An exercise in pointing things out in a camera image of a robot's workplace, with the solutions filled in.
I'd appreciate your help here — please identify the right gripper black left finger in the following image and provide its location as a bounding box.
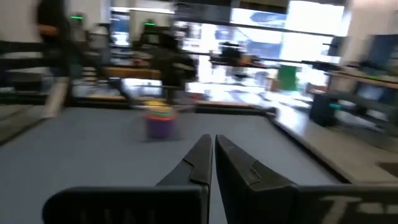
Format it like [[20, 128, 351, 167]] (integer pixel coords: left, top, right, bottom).
[[42, 134, 214, 224]]

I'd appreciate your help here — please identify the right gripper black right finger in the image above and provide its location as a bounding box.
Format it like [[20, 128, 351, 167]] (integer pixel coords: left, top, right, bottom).
[[215, 134, 398, 224]]

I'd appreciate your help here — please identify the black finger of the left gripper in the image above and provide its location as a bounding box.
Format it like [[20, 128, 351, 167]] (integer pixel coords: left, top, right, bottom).
[[133, 43, 165, 88], [164, 51, 198, 90]]

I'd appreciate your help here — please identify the yellow measuring cup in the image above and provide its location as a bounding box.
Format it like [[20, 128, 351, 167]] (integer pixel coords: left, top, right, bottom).
[[144, 100, 174, 109]]

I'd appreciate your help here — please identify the purple measuring cup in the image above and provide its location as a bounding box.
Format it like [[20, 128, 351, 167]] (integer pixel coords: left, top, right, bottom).
[[145, 119, 177, 140]]

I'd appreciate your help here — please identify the wooden bench top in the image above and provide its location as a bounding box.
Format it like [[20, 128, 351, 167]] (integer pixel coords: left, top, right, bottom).
[[104, 66, 162, 81]]

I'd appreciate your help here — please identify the black desk monitor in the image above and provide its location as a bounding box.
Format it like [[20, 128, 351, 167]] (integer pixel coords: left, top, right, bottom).
[[217, 42, 246, 68]]

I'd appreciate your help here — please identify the green panel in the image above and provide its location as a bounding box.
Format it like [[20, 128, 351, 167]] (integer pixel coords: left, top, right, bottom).
[[277, 64, 299, 92]]

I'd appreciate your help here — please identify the black computer tower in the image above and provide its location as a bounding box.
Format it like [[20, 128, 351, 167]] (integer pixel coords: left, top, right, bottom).
[[310, 92, 339, 128]]

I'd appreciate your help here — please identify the black striped floor mat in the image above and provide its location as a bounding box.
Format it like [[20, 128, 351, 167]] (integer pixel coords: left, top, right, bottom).
[[377, 161, 398, 178]]

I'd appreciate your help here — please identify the wood-topped metal workbench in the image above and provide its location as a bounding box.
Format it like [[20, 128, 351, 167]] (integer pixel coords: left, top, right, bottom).
[[325, 68, 398, 134]]

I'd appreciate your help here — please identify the black table edge rail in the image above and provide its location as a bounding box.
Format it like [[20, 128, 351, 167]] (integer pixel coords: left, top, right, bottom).
[[0, 101, 354, 184]]

